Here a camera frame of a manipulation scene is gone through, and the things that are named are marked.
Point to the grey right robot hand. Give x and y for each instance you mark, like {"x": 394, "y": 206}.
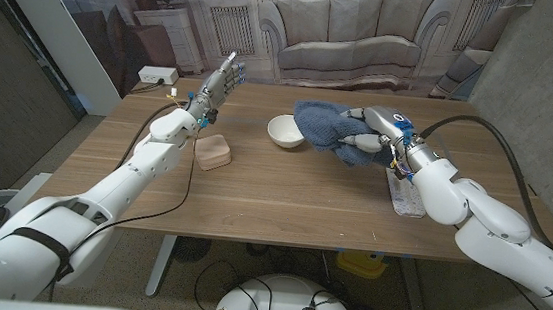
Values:
{"x": 387, "y": 122}

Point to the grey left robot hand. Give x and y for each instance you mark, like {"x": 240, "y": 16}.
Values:
{"x": 214, "y": 92}

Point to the blue terry towel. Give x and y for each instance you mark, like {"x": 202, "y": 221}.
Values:
{"x": 319, "y": 123}

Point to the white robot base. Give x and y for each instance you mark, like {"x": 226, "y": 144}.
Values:
{"x": 289, "y": 296}

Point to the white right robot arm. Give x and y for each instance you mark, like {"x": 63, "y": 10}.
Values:
{"x": 501, "y": 230}

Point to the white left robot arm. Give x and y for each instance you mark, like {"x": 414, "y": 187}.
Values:
{"x": 118, "y": 186}

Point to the white ceramic bowl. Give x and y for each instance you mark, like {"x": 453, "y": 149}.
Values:
{"x": 283, "y": 130}

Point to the white power strip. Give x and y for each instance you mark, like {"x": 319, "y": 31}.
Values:
{"x": 158, "y": 75}

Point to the printed living room backdrop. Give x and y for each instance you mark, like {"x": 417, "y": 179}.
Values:
{"x": 347, "y": 31}

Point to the yellow floor object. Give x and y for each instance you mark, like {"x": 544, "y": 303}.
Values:
{"x": 359, "y": 265}

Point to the black round floor fan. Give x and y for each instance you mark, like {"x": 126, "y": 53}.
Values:
{"x": 191, "y": 249}

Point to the white table leg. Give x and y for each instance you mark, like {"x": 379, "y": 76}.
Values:
{"x": 160, "y": 270}

